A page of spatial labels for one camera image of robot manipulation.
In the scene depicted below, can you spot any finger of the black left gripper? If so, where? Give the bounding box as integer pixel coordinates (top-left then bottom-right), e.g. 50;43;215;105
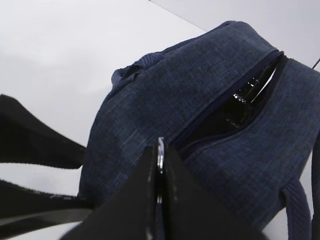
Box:
0;180;93;234
0;94;86;169

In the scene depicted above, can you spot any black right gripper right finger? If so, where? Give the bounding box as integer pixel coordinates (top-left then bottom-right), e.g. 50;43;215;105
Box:
162;144;265;240

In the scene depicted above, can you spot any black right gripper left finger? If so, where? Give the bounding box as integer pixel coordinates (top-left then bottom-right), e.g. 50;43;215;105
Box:
62;145;159;240

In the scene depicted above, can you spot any navy blue lunch bag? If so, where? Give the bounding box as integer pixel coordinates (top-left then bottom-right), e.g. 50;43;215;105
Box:
78;21;320;240

